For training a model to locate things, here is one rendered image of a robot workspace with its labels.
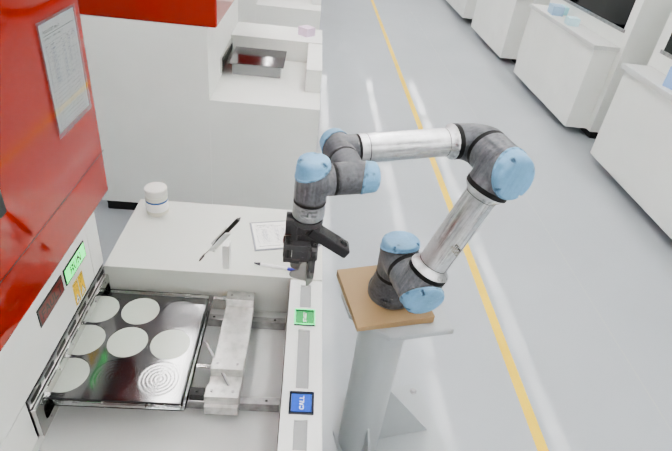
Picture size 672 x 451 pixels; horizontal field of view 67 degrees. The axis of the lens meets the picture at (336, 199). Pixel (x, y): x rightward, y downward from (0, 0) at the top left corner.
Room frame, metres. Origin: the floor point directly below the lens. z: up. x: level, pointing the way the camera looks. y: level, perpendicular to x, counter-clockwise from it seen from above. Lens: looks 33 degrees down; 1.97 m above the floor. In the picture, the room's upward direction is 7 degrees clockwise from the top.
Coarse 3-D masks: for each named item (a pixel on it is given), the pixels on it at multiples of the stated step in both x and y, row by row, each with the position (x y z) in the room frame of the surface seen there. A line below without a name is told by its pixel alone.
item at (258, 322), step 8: (208, 320) 1.02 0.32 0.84; (216, 320) 1.02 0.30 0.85; (256, 320) 1.04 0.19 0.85; (264, 320) 1.04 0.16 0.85; (272, 320) 1.05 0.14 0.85; (280, 320) 1.05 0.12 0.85; (256, 328) 1.03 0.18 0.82; (264, 328) 1.04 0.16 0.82; (272, 328) 1.04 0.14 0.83; (280, 328) 1.04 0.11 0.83
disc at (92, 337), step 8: (88, 328) 0.89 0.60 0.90; (96, 328) 0.90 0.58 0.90; (80, 336) 0.86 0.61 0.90; (88, 336) 0.87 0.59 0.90; (96, 336) 0.87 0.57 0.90; (104, 336) 0.87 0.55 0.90; (80, 344) 0.84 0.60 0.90; (88, 344) 0.84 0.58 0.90; (96, 344) 0.85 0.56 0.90; (72, 352) 0.81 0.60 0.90; (80, 352) 0.82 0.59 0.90; (88, 352) 0.82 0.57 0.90
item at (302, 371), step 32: (320, 288) 1.09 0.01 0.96; (288, 320) 0.95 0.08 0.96; (320, 320) 0.97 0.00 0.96; (288, 352) 0.85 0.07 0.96; (320, 352) 0.86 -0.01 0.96; (288, 384) 0.75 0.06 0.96; (320, 384) 0.77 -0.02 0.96; (288, 416) 0.67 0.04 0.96; (320, 416) 0.68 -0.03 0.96; (288, 448) 0.60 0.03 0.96; (320, 448) 0.61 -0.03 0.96
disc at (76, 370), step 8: (72, 360) 0.79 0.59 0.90; (80, 360) 0.79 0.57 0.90; (64, 368) 0.76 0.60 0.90; (72, 368) 0.77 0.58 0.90; (80, 368) 0.77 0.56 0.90; (88, 368) 0.77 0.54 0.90; (64, 376) 0.74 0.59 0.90; (72, 376) 0.75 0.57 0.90; (80, 376) 0.75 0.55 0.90; (56, 384) 0.72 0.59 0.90; (64, 384) 0.72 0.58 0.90; (72, 384) 0.72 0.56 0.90; (80, 384) 0.73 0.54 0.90; (56, 392) 0.70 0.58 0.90
